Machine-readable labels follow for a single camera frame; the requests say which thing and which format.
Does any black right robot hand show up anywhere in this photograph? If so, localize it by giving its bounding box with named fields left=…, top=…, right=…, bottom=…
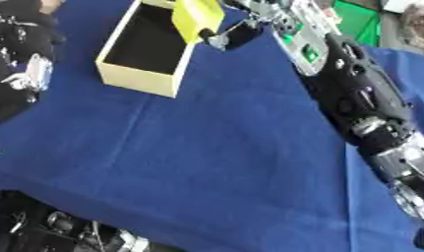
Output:
left=198, top=19, right=267, bottom=52

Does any yellow block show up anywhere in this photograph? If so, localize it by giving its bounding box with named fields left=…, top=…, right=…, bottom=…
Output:
left=170, top=0, right=227, bottom=44

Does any tan box with black inside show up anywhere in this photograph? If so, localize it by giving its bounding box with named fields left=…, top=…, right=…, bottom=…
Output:
left=94, top=0, right=198, bottom=99

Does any green fabric sheet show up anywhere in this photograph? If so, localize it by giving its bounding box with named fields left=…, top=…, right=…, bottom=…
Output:
left=330, top=0, right=384, bottom=47

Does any dark metal robot frame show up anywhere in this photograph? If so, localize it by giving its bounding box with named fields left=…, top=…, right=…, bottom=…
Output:
left=0, top=189, right=186, bottom=252

